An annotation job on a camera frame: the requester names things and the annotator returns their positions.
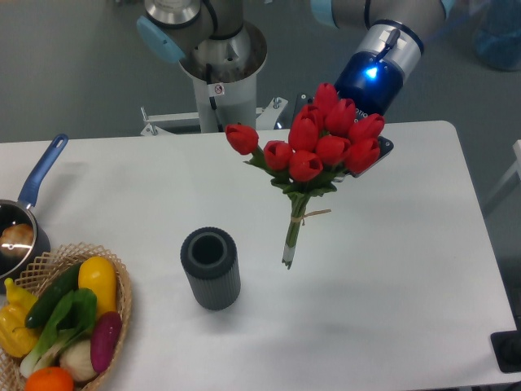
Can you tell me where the blue handled saucepan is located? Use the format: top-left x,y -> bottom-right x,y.
1,134 -> 68,281

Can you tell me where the orange fruit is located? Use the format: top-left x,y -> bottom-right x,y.
24,367 -> 74,391

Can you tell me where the dark grey ribbed vase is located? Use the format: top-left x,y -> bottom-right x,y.
180,226 -> 241,310

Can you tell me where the yellow squash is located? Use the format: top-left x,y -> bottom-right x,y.
78,256 -> 116,319

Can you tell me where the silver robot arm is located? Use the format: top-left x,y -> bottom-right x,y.
136,1 -> 454,114

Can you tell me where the beige garlic bulb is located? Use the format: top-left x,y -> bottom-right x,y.
59,340 -> 97,383

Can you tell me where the woven wicker basket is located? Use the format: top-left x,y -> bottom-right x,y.
14,243 -> 133,391

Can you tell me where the green cucumber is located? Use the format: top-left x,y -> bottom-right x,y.
25,262 -> 82,329

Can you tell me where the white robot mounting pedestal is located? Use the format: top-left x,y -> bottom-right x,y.
141,75 -> 288,136

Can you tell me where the black device at table edge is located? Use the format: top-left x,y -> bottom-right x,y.
490,331 -> 520,373

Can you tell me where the purple eggplant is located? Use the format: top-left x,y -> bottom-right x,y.
90,311 -> 122,374

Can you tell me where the brown bread roll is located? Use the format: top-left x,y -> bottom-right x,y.
1,223 -> 34,259

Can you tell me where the yellow bell pepper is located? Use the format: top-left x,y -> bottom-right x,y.
1,278 -> 40,358

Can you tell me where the white furniture frame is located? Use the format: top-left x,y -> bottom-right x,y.
482,140 -> 520,216

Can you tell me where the blue translucent container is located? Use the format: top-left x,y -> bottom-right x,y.
473,0 -> 520,72

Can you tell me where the red tulip bouquet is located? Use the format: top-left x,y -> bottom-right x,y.
225,83 -> 385,267

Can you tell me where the green bok choy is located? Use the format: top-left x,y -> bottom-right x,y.
20,288 -> 98,378

